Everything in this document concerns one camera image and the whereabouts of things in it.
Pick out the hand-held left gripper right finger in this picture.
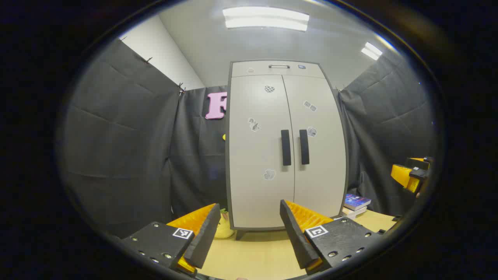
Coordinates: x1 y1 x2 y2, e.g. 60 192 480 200
280 199 384 276

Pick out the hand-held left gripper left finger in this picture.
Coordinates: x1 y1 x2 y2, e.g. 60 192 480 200
121 203 221 277

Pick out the grey shoe cabinet door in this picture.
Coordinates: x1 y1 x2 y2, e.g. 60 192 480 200
282 75 347 217
230 75 295 229

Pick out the grey double-door shoe cabinet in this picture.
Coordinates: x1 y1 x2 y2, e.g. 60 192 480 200
225 60 349 240

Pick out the grey cabinet drawer front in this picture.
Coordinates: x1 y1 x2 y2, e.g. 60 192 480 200
231 61 325 78

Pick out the yellow plush toy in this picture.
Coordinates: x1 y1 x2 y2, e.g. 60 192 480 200
214 209 235 239

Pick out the blue book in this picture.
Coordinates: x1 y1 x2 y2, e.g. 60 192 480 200
344 194 372 211

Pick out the black backdrop cloth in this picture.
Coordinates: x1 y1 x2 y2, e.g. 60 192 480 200
58 39 438 238

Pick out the small ceiling light panel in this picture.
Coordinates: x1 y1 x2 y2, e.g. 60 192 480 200
361 42 383 61

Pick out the large ceiling light panel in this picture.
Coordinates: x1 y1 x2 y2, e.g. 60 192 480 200
223 7 310 32

